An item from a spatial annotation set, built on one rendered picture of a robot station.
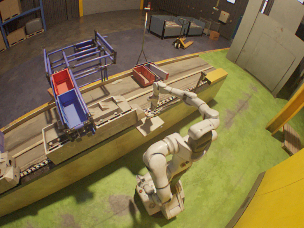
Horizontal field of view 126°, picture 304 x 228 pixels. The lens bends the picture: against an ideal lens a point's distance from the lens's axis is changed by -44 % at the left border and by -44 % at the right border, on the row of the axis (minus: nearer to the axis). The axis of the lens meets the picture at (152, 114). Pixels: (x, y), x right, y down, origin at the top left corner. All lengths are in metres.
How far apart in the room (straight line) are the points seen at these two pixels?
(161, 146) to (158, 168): 0.10
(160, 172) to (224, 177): 2.04
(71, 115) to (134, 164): 1.32
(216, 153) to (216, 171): 0.35
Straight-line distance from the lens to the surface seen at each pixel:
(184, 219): 2.22
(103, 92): 1.96
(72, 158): 1.51
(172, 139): 0.67
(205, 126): 0.64
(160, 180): 0.70
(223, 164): 2.69
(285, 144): 4.47
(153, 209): 1.84
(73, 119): 1.17
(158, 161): 0.63
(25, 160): 1.85
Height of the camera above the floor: 2.08
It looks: 51 degrees down
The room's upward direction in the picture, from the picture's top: 12 degrees clockwise
